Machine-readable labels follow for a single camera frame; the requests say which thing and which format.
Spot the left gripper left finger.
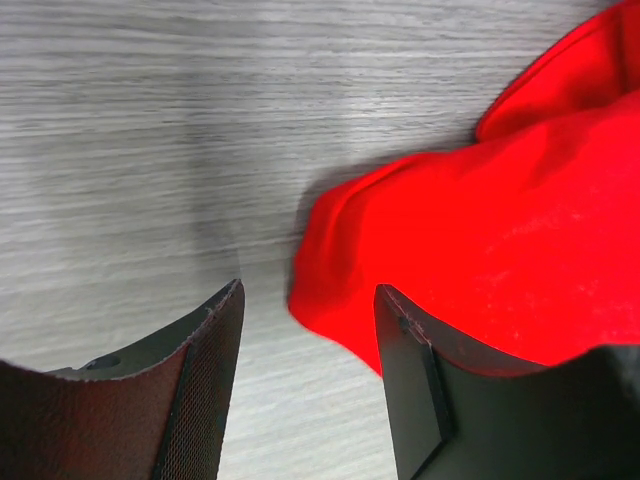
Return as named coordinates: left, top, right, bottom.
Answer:
left=1, top=280, right=245, bottom=479

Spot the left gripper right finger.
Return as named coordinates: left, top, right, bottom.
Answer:
left=374, top=285, right=639, bottom=479

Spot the red t shirt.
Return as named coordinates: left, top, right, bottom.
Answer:
left=288, top=1, right=639, bottom=369

